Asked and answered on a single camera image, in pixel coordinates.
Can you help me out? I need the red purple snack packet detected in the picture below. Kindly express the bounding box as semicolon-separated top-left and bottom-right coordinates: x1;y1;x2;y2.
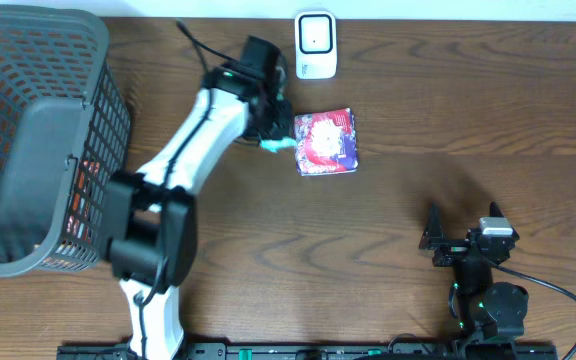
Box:
294;108;359;176

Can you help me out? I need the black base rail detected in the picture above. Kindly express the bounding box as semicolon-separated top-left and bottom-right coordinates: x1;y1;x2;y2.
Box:
56;341;560;360

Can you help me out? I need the mint green snack packet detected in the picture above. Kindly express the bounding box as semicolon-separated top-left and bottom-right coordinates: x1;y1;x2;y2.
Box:
259;137;297;153

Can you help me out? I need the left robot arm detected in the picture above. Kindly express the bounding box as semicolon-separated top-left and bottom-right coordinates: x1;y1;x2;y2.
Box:
98;37;296;359

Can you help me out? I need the grey plastic shopping basket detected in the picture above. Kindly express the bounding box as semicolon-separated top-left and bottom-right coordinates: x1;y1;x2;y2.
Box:
0;5;131;277

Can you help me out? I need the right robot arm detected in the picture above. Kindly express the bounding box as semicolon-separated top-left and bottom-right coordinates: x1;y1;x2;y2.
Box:
419;203;529;359

